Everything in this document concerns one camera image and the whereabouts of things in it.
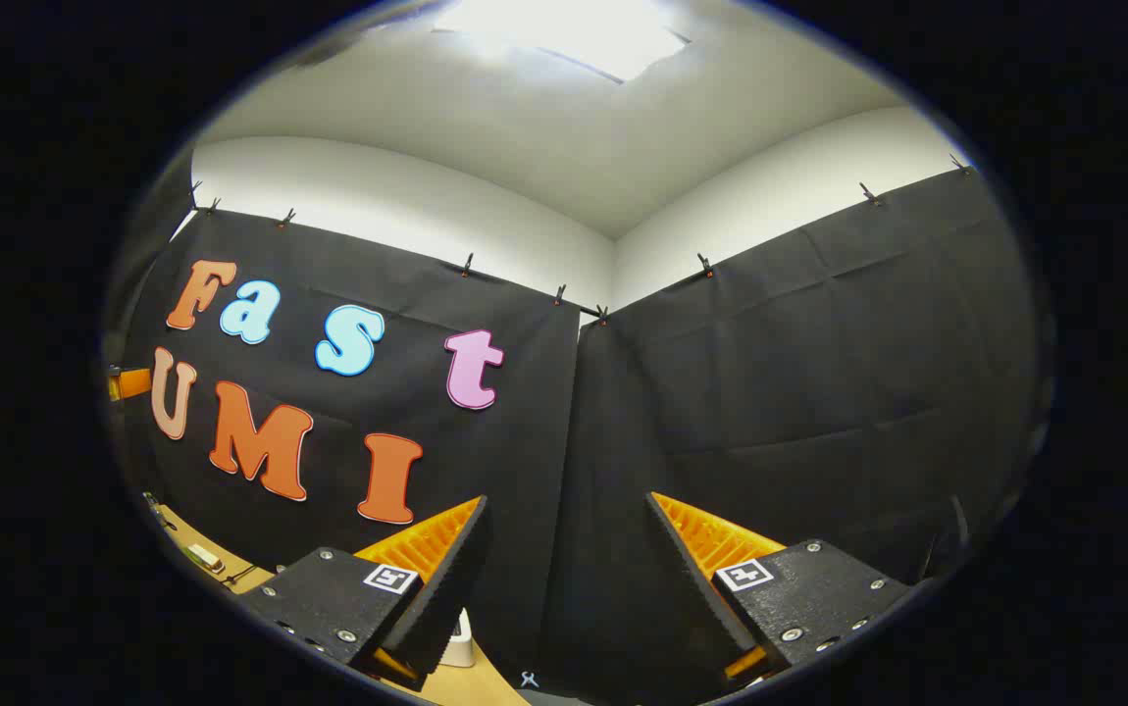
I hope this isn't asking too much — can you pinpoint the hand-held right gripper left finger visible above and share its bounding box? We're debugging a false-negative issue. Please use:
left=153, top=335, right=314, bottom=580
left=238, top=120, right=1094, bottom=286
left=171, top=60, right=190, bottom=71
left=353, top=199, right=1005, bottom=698
left=238, top=495, right=492, bottom=693

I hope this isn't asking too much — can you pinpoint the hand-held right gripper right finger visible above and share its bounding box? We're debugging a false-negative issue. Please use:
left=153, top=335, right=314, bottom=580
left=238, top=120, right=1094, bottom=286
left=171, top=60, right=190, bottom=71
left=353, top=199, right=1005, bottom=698
left=644, top=490, right=918, bottom=685

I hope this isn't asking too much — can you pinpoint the white tapered appliance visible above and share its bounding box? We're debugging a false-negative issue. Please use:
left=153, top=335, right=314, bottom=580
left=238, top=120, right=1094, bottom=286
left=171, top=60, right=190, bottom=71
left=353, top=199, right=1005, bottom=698
left=440, top=608, right=478, bottom=670

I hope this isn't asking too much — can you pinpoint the row of black cloth clips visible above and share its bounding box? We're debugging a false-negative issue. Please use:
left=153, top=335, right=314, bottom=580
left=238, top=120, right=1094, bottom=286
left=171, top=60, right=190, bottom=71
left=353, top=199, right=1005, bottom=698
left=186, top=152, right=972, bottom=327

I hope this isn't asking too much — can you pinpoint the ceiling light panel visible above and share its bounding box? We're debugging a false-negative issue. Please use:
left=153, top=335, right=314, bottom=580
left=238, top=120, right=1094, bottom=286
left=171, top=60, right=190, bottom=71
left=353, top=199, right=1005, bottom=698
left=432, top=0, right=692, bottom=84

